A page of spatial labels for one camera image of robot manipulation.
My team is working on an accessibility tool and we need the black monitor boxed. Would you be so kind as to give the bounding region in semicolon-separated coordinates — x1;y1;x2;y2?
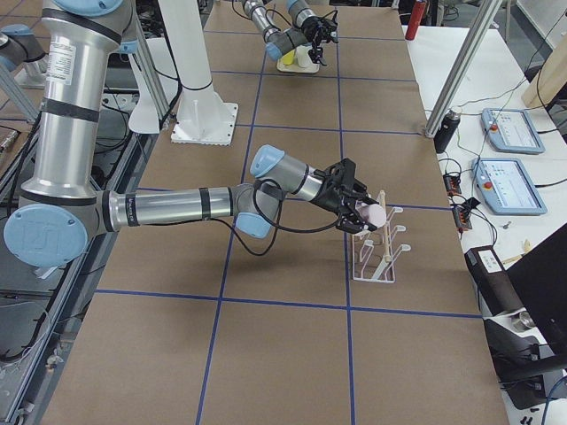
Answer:
508;227;567;354

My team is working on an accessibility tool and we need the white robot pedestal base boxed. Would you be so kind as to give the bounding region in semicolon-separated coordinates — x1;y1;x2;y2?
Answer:
159;0;238;145

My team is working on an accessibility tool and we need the yellow plastic cup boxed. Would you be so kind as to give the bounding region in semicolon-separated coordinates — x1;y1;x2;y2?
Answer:
280;50;295;66

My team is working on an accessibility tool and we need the white wire cup rack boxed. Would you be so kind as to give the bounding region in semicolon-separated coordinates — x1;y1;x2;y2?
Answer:
350;189;411;284

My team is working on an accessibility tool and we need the black water bottle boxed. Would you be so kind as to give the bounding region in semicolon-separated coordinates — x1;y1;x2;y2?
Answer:
433;106;462;154

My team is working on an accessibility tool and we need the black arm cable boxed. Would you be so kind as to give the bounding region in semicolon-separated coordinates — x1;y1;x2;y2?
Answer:
229;179;345;257

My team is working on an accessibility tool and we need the pink plastic cup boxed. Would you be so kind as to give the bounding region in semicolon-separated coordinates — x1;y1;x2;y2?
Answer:
356;204;387;228

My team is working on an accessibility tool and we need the pale green plastic cup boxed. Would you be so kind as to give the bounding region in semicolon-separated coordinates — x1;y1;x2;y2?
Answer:
295;46;312;69

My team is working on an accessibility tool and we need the red bottle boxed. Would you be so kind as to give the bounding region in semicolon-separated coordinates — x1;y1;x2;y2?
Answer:
405;0;427;41

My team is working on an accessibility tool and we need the teach pendant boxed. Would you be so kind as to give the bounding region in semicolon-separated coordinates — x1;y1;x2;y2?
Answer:
472;158;548;216
481;108;546;155

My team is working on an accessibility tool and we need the lower teach pendant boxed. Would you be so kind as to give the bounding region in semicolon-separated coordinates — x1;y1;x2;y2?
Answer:
472;158;548;216

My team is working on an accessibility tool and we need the aluminium frame post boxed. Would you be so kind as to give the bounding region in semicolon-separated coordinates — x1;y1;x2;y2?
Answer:
424;0;502;138

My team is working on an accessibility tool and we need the black computer box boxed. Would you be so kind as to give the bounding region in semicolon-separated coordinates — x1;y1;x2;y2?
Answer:
464;245;524;318

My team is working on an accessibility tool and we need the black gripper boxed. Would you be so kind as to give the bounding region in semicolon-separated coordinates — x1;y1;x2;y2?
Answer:
305;15;337;66
310;158;377;234

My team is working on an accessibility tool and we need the cream serving tray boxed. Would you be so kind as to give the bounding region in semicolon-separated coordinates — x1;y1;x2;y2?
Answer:
276;46;320;73

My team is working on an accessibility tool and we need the upper teach pendant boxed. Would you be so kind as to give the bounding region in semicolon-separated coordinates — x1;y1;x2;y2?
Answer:
481;108;546;155

